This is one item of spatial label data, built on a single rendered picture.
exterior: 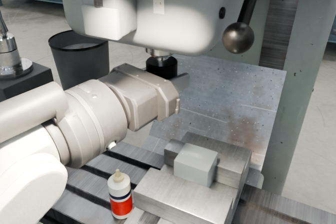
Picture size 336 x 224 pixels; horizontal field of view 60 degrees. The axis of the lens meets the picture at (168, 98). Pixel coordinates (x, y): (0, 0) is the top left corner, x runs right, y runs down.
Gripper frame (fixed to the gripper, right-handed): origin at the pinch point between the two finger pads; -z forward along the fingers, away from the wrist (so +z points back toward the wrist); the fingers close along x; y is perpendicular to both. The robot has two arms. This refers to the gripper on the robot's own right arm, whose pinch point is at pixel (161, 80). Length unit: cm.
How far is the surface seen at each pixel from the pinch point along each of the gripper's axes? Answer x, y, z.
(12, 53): 37.1, 3.5, 7.1
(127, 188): 2.1, 19.6, 7.1
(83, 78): 158, 86, -79
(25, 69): 35.3, 7.1, 6.2
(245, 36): -15.3, -12.0, 5.3
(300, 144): 9, 124, -163
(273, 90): -4.7, 16.2, -36.6
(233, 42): -14.5, -11.5, 6.0
